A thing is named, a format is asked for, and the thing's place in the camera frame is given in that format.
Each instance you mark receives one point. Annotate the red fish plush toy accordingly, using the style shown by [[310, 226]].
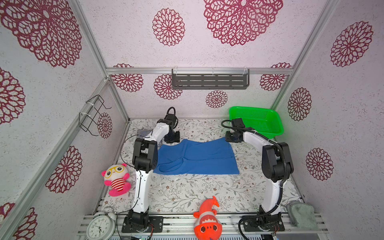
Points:
[[207, 226]]

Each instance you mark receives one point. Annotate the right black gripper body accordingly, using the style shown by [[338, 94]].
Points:
[[230, 136]]

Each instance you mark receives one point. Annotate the white alarm clock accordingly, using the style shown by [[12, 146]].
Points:
[[102, 226]]

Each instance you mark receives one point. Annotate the pink white plush doll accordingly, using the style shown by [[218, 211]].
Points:
[[116, 178]]

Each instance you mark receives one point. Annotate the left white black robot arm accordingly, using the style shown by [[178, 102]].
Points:
[[144, 162]]

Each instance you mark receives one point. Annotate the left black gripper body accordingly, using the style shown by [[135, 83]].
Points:
[[173, 136]]

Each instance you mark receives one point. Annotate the blue white striped tank top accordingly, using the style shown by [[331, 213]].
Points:
[[143, 133]]

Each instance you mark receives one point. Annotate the grey wall shelf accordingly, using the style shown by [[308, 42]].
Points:
[[184, 81]]

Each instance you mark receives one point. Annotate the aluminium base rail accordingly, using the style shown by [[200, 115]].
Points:
[[181, 227]]

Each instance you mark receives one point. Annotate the green plastic basket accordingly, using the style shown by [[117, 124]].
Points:
[[265, 121]]

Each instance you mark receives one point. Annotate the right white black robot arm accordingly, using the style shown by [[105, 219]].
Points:
[[277, 164]]

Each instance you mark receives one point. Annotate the green folded towel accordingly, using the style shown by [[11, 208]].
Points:
[[302, 215]]

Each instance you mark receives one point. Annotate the black wire rack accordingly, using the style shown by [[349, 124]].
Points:
[[96, 121]]

